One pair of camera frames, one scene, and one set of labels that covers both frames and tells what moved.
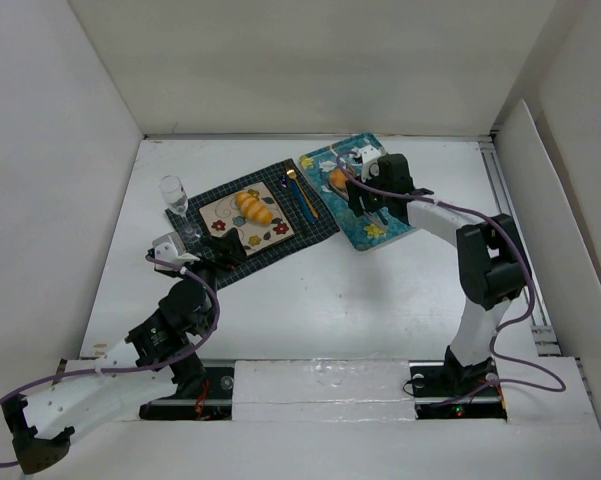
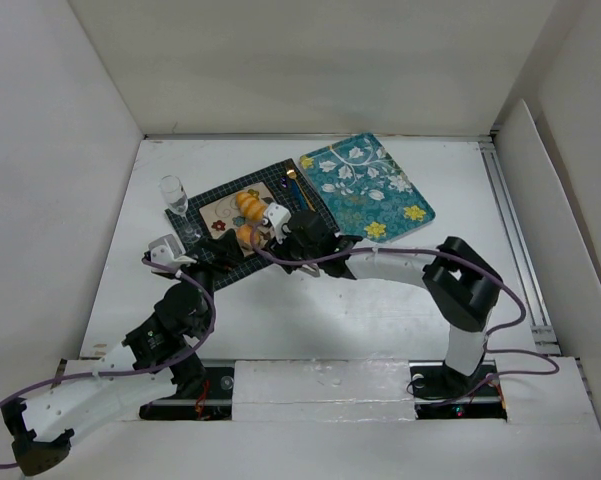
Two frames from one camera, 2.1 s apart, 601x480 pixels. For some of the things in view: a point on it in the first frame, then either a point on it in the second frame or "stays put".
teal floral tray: [366, 230] stays put
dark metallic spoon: [284, 183] stays put
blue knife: [301, 202] stays put
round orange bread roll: [338, 178] to [244, 232]
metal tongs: [352, 173] to [312, 269]
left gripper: [216, 251] stays put
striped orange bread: [253, 208] stays put
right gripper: [365, 201] to [290, 233]
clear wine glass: [177, 199] stays put
